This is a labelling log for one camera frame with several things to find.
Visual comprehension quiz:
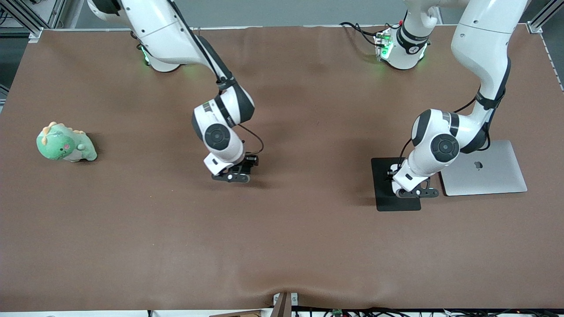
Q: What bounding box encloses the black mouse pad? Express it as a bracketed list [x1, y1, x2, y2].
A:
[371, 157, 422, 212]

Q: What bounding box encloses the brown table cover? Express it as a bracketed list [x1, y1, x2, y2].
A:
[0, 24, 564, 311]

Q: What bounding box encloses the silver laptop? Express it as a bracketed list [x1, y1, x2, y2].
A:
[441, 140, 528, 197]

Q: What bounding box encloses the green dinosaur plush toy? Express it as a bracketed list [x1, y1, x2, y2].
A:
[36, 122, 98, 162]

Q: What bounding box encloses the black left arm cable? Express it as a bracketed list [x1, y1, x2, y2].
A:
[398, 95, 492, 170]

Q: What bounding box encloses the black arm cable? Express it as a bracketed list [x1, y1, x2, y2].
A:
[398, 95, 492, 170]
[167, 0, 265, 155]

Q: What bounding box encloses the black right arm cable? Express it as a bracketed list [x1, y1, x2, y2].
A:
[167, 0, 265, 155]

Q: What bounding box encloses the black base cable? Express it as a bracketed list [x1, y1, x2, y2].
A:
[339, 21, 388, 47]

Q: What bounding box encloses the brown post with metal bracket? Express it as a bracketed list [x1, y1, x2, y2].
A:
[272, 291, 298, 317]

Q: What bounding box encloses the aluminium frame profile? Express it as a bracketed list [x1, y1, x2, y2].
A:
[527, 0, 564, 33]
[0, 0, 67, 43]

